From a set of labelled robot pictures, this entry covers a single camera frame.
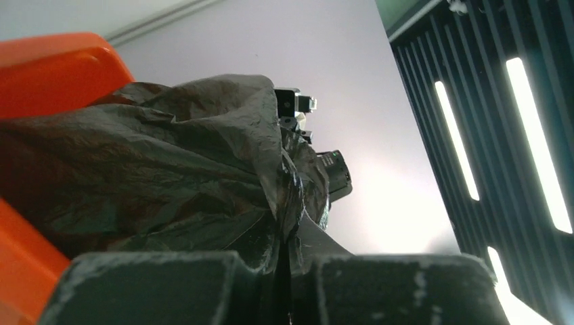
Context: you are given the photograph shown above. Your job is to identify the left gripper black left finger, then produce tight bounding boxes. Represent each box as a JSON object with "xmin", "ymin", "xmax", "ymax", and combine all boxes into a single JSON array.
[{"xmin": 39, "ymin": 219, "xmax": 280, "ymax": 324}]

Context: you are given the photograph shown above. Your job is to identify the grey wall corner strip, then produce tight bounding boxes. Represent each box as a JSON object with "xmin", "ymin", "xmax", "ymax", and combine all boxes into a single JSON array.
[{"xmin": 104, "ymin": 0, "xmax": 221, "ymax": 47}]

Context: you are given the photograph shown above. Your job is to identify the ceiling light panel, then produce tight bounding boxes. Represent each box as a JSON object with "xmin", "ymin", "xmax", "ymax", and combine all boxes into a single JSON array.
[{"xmin": 376, "ymin": 1, "xmax": 573, "ymax": 324}]

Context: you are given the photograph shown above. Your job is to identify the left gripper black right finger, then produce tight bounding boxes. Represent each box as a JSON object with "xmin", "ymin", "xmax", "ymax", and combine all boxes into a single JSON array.
[{"xmin": 287, "ymin": 217, "xmax": 508, "ymax": 324}]

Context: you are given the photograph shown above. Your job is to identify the orange plastic trash bin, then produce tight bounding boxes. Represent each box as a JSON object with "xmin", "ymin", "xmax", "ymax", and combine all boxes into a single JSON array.
[{"xmin": 1, "ymin": 32, "xmax": 133, "ymax": 324}]

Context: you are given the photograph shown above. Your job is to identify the black plastic trash bag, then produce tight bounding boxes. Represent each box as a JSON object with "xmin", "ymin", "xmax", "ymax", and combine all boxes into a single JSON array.
[{"xmin": 1, "ymin": 74, "xmax": 330, "ymax": 259}]

